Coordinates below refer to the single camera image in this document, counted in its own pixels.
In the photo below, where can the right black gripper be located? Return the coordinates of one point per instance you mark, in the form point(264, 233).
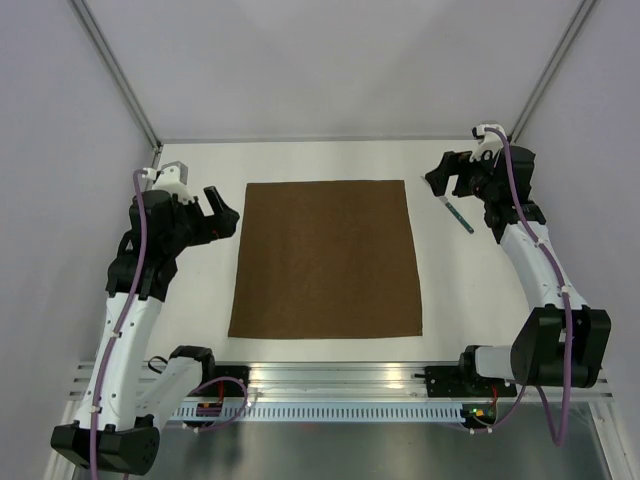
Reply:
point(438, 178)

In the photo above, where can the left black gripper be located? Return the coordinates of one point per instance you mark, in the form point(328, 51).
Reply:
point(220, 225)

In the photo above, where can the green handled knife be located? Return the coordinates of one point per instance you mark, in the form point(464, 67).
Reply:
point(456, 214)

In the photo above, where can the brown cloth napkin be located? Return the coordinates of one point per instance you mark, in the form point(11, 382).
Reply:
point(326, 260)

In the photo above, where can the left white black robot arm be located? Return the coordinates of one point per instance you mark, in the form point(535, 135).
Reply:
point(116, 428)

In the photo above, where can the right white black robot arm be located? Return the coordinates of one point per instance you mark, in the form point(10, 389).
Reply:
point(563, 340)

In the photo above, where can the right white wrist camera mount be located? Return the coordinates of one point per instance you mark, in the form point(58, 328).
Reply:
point(490, 138)

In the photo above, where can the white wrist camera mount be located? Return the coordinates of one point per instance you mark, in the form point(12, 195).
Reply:
point(171, 178)
point(490, 138)

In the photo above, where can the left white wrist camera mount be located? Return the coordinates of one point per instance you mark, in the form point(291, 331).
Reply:
point(171, 178)

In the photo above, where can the left aluminium frame post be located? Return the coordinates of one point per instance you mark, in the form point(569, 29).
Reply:
point(98, 39)

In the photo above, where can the aluminium frame post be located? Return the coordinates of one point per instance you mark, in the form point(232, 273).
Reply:
point(562, 48)
point(98, 39)

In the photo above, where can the right aluminium frame post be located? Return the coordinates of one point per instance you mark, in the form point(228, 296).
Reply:
point(562, 48)

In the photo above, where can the aluminium mounting rail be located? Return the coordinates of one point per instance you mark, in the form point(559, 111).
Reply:
point(358, 381)

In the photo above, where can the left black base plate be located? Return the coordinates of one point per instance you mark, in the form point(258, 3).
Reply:
point(226, 388)

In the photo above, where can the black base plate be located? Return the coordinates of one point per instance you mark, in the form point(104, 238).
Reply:
point(226, 388)
point(443, 381)

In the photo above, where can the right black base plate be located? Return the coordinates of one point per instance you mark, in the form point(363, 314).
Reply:
point(443, 381)

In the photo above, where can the white slotted cable duct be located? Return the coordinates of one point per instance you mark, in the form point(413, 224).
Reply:
point(356, 412)

